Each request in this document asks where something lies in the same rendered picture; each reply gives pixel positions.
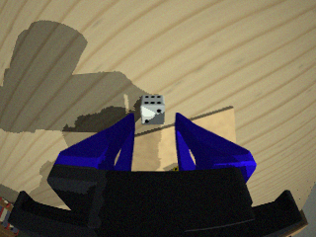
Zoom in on white dice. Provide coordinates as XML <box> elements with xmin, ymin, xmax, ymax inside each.
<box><xmin>140</xmin><ymin>95</ymin><xmax>165</xmax><ymax>124</ymax></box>

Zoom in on tan mat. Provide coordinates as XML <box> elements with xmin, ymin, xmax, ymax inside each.
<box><xmin>131</xmin><ymin>106</ymin><xmax>236</xmax><ymax>171</ymax></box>

